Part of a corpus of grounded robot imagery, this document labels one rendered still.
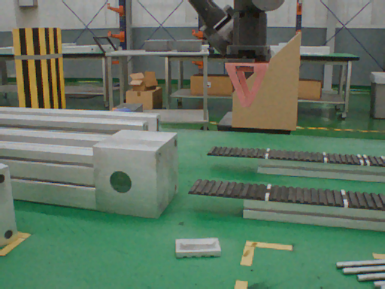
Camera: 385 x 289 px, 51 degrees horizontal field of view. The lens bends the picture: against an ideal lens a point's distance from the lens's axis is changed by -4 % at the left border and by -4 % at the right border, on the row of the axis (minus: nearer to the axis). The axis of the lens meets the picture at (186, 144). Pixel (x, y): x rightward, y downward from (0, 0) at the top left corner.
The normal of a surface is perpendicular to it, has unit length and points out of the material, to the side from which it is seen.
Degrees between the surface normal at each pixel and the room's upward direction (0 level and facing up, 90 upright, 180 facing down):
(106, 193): 90
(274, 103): 90
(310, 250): 0
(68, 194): 90
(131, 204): 90
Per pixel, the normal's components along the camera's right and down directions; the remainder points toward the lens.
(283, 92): -0.24, 0.25
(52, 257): 0.00, -0.97
